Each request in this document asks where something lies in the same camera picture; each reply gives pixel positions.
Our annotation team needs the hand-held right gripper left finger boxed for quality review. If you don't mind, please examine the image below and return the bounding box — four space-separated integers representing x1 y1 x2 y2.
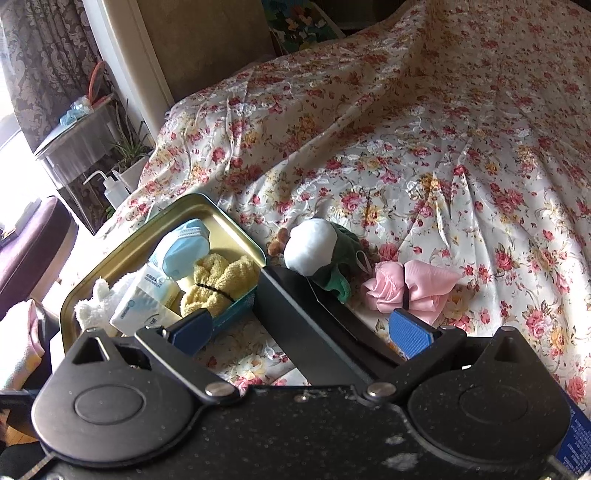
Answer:
67 308 241 407

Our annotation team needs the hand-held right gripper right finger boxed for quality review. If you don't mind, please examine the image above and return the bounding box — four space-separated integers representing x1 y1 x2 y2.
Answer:
365 308 536 404

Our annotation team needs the large white tissue packet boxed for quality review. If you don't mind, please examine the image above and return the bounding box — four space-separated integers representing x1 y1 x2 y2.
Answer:
108 295 185 337

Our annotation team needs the pink cloth with black band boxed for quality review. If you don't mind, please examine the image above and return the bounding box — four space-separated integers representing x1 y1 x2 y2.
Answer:
360 259 462 326

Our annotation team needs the light blue face mask pack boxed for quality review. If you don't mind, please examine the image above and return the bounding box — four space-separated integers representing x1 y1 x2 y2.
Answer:
148 218 211 280

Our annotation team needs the white fluffy cloth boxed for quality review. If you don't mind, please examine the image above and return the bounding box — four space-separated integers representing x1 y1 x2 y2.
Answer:
75 277 139 330

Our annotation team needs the gold and teal tin box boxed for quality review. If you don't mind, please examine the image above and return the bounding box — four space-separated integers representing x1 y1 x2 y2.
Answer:
59 193 269 356

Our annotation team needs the yellow towel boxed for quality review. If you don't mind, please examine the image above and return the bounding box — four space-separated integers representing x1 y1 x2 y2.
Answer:
178 251 262 319

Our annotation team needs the dark tin lid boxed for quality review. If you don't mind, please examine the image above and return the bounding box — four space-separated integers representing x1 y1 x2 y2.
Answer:
256 265 407 386

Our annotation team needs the white and green plush toy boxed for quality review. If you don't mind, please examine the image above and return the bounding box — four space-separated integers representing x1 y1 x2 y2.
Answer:
268 218 370 305

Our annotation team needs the white squeeze bottle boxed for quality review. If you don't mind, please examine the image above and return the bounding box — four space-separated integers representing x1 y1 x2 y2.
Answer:
83 170 127 210

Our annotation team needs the potted plant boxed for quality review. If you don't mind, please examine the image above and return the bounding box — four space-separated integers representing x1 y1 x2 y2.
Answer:
108 99 155 185

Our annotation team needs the pale pink blanket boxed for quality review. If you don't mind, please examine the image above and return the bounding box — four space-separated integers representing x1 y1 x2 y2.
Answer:
0 299 47 391

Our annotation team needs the purple chair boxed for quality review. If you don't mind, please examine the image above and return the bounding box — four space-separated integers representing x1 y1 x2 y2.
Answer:
0 196 79 305

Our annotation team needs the blue printed box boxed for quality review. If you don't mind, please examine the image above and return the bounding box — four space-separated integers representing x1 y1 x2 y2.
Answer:
554 392 591 476

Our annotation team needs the floral bedsheet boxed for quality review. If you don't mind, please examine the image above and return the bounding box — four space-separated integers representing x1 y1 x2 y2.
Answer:
106 0 591 416

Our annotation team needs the metal side table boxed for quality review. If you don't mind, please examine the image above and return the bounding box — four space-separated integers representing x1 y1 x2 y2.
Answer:
34 95 155 232

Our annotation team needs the grey patterned curtain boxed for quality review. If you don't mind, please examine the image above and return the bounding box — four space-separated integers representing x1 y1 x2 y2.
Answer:
0 0 116 153

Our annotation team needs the colourful picture book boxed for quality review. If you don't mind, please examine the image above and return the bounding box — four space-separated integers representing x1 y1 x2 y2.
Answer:
261 0 345 54

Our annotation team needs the orange handled tool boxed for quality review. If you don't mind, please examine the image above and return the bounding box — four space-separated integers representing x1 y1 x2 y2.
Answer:
90 60 114 109

